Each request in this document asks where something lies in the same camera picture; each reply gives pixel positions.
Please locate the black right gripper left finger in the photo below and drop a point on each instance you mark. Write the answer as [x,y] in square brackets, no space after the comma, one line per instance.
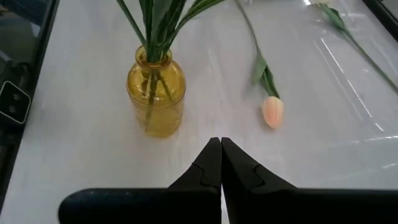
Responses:
[186,205]

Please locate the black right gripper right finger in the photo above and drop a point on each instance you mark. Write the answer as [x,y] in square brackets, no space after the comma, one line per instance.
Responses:
[280,205]

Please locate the peach tulip with green stem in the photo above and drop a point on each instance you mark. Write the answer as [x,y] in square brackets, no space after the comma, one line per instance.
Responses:
[273,112]

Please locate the yellow embossed glass vase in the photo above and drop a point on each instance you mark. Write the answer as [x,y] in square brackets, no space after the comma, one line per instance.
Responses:
[161,105]

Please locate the purple flower bunch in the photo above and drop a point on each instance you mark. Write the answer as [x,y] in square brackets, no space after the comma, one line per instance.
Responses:
[154,53]

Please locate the black camera box white edge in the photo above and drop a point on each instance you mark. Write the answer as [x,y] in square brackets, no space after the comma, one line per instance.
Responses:
[14,102]

